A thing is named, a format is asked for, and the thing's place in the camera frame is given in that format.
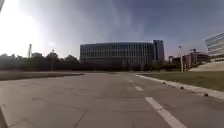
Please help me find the pale sloped embankment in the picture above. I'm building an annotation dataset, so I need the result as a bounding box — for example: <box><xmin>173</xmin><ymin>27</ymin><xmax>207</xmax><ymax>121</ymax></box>
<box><xmin>188</xmin><ymin>61</ymin><xmax>224</xmax><ymax>72</ymax></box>

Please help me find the grey paved slab road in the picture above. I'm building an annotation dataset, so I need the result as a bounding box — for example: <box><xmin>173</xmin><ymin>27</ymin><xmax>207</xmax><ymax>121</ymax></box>
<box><xmin>0</xmin><ymin>72</ymin><xmax>224</xmax><ymax>128</ymax></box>

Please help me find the row of dark trees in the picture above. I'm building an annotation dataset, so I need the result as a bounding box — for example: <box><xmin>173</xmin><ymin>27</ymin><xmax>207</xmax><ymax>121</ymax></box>
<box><xmin>0</xmin><ymin>51</ymin><xmax>81</xmax><ymax>72</ymax></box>

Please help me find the grass lawn beside kerb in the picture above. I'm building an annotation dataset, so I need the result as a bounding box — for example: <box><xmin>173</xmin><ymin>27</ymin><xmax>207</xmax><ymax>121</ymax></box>
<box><xmin>139</xmin><ymin>70</ymin><xmax>224</xmax><ymax>93</ymax></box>

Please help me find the pale concrete kerb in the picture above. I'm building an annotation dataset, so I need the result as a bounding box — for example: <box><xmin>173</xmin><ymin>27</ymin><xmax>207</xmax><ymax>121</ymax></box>
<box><xmin>135</xmin><ymin>73</ymin><xmax>224</xmax><ymax>101</ymax></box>

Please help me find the pale lamp pole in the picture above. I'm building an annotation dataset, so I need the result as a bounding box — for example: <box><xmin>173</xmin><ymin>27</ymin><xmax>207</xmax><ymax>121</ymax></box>
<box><xmin>177</xmin><ymin>45</ymin><xmax>185</xmax><ymax>73</ymax></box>

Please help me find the low dark building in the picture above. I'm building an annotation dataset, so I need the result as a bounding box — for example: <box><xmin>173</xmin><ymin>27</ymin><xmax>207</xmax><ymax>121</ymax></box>
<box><xmin>167</xmin><ymin>48</ymin><xmax>211</xmax><ymax>70</ymax></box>

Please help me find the large dark glass building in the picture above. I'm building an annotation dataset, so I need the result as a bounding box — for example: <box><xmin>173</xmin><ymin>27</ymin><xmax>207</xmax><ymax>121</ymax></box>
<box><xmin>79</xmin><ymin>39</ymin><xmax>166</xmax><ymax>71</ymax></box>

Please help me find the tall white glass building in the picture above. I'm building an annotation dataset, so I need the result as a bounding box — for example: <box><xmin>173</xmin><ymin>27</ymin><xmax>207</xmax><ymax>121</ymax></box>
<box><xmin>204</xmin><ymin>31</ymin><xmax>224</xmax><ymax>63</ymax></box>

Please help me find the thin pole near trees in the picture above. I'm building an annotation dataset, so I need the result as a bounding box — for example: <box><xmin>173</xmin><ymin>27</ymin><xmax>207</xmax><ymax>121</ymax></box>
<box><xmin>50</xmin><ymin>48</ymin><xmax>55</xmax><ymax>72</ymax></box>

